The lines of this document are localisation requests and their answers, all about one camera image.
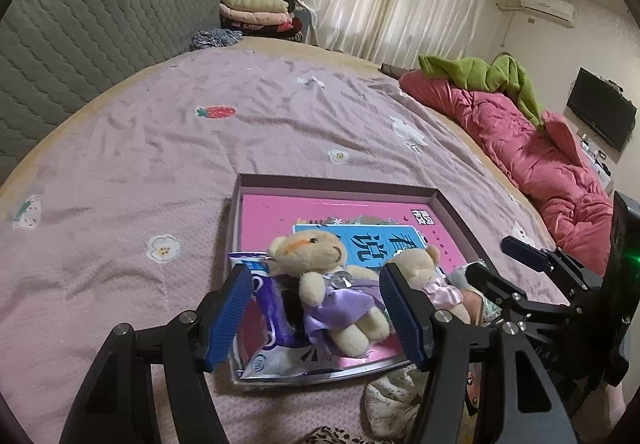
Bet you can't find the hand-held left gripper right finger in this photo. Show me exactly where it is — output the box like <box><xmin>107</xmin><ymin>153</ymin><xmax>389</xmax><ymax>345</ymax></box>
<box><xmin>378</xmin><ymin>265</ymin><xmax>581</xmax><ymax>444</ymax></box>

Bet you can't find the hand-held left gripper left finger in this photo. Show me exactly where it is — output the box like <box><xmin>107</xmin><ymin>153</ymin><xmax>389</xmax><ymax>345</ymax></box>
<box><xmin>72</xmin><ymin>264</ymin><xmax>253</xmax><ymax>444</ymax></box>

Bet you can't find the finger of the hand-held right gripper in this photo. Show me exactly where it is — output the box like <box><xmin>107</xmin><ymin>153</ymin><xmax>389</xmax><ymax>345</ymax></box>
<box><xmin>465</xmin><ymin>262</ymin><xmax>577</xmax><ymax>331</ymax></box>
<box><xmin>500</xmin><ymin>235</ymin><xmax>607</xmax><ymax>293</ymax></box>

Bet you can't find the green tissue packet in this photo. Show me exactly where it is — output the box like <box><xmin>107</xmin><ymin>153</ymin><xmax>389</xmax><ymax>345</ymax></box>
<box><xmin>480</xmin><ymin>296</ymin><xmax>506</xmax><ymax>322</ymax></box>

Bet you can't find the teddy bear pink dress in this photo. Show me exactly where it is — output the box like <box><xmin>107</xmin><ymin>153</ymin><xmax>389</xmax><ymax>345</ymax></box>
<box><xmin>382</xmin><ymin>246</ymin><xmax>473</xmax><ymax>325</ymax></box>

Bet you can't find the teddy bear purple dress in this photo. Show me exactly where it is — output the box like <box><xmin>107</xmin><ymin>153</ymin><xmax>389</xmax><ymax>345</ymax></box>
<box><xmin>267</xmin><ymin>229</ymin><xmax>391</xmax><ymax>357</ymax></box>

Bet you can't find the dark cardboard box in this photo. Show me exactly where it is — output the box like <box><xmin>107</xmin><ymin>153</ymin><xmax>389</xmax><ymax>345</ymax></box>
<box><xmin>225</xmin><ymin>173</ymin><xmax>501</xmax><ymax>387</ymax></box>

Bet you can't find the white floral cloth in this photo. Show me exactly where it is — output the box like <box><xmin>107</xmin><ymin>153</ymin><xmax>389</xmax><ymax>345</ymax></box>
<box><xmin>362</xmin><ymin>366</ymin><xmax>473</xmax><ymax>440</ymax></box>

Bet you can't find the pink quilt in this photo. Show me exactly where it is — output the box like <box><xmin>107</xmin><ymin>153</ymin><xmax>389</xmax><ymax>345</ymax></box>
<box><xmin>400</xmin><ymin>68</ymin><xmax>616</xmax><ymax>265</ymax></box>

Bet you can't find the pink picture book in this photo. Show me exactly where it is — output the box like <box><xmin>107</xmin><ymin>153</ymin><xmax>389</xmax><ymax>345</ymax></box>
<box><xmin>239</xmin><ymin>193</ymin><xmax>476</xmax><ymax>370</ymax></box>

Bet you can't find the leopard print cloth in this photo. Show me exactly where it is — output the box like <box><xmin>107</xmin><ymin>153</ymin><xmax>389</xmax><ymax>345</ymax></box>
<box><xmin>295</xmin><ymin>425</ymin><xmax>371</xmax><ymax>444</ymax></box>

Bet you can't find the black television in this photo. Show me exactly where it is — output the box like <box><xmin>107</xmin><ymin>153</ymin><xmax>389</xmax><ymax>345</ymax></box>
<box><xmin>566</xmin><ymin>67</ymin><xmax>638</xmax><ymax>153</ymax></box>

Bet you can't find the green blanket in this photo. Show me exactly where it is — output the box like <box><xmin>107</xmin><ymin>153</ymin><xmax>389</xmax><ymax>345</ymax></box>
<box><xmin>417</xmin><ymin>51</ymin><xmax>546</xmax><ymax>127</ymax></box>

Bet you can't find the pink printed bedsheet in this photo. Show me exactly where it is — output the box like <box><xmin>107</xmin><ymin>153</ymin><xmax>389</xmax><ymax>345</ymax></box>
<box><xmin>0</xmin><ymin>36</ymin><xmax>571</xmax><ymax>444</ymax></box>

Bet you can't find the white air conditioner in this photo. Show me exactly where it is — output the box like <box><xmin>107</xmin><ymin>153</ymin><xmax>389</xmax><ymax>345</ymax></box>
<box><xmin>520</xmin><ymin>0</ymin><xmax>578</xmax><ymax>28</ymax></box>

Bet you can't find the blue patterned cloth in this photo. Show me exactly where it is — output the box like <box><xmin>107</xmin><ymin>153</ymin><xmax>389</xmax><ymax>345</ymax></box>
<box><xmin>189</xmin><ymin>28</ymin><xmax>246</xmax><ymax>52</ymax></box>

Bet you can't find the pink folded blanket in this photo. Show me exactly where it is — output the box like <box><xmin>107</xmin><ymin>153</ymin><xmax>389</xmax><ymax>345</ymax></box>
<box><xmin>220</xmin><ymin>6</ymin><xmax>296</xmax><ymax>27</ymax></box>

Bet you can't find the grey plastic stool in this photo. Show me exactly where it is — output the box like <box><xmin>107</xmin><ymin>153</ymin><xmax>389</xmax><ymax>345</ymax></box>
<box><xmin>292</xmin><ymin>4</ymin><xmax>318</xmax><ymax>44</ymax></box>

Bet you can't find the beige folded blanket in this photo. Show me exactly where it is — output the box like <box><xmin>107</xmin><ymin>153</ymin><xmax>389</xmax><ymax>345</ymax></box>
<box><xmin>220</xmin><ymin>0</ymin><xmax>291</xmax><ymax>14</ymax></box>

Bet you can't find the grey quilted headboard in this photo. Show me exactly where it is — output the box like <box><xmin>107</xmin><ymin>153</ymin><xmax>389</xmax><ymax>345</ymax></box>
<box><xmin>0</xmin><ymin>0</ymin><xmax>231</xmax><ymax>185</ymax></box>

